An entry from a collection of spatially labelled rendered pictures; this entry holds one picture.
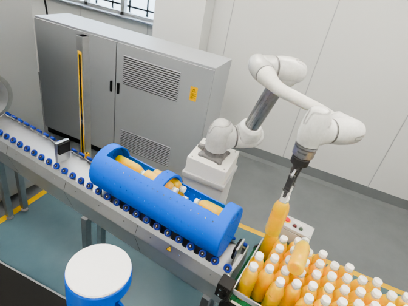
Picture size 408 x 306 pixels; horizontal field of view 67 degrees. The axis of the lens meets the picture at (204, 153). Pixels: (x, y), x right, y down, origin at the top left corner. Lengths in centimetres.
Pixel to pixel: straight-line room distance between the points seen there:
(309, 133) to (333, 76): 287
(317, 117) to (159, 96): 229
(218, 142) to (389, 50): 253
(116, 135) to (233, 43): 186
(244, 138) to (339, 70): 221
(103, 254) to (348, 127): 119
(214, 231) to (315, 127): 69
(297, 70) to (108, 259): 131
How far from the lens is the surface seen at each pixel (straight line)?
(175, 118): 328
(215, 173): 209
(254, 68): 163
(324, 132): 125
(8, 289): 266
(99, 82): 370
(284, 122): 429
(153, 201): 167
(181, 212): 160
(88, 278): 150
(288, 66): 170
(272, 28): 407
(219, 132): 201
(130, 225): 191
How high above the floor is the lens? 224
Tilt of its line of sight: 31 degrees down
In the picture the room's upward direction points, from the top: 12 degrees clockwise
